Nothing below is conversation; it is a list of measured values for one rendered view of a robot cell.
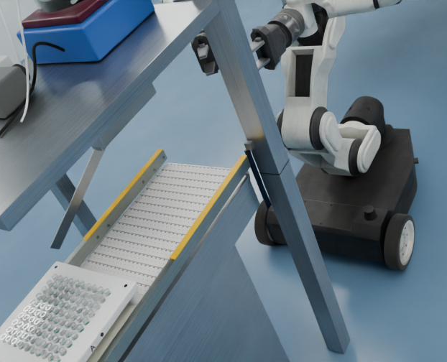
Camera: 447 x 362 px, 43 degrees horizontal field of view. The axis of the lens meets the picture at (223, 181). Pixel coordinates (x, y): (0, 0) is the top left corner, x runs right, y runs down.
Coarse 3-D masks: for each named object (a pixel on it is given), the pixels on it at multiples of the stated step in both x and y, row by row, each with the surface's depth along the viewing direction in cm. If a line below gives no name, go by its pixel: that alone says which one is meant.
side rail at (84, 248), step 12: (156, 168) 154; (144, 180) 150; (132, 192) 147; (120, 204) 144; (108, 216) 141; (108, 228) 141; (84, 240) 136; (96, 240) 138; (72, 252) 134; (84, 252) 135; (72, 264) 133
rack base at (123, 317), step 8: (128, 304) 117; (128, 312) 115; (120, 320) 114; (112, 328) 113; (120, 328) 112; (104, 336) 112; (112, 336) 111; (104, 344) 111; (96, 352) 110; (88, 360) 109; (96, 360) 108
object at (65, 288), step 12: (60, 288) 119; (72, 288) 118; (48, 300) 118; (60, 300) 116; (72, 300) 115; (84, 300) 114; (96, 300) 114; (36, 312) 116; (60, 312) 115; (72, 312) 112; (84, 312) 111; (24, 324) 115; (36, 324) 113; (48, 324) 112; (60, 324) 111; (72, 324) 110; (24, 336) 112; (48, 336) 110; (48, 348) 107
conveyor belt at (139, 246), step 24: (168, 168) 154; (192, 168) 150; (216, 168) 147; (144, 192) 149; (168, 192) 146; (192, 192) 142; (144, 216) 142; (168, 216) 138; (192, 216) 135; (120, 240) 138; (144, 240) 135; (168, 240) 132; (96, 264) 134; (120, 264) 131; (144, 264) 128; (144, 288) 122
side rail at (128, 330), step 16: (240, 176) 138; (224, 192) 133; (208, 224) 129; (192, 240) 125; (160, 272) 119; (176, 272) 121; (160, 288) 117; (144, 304) 114; (128, 320) 112; (144, 320) 114; (128, 336) 111; (112, 352) 108
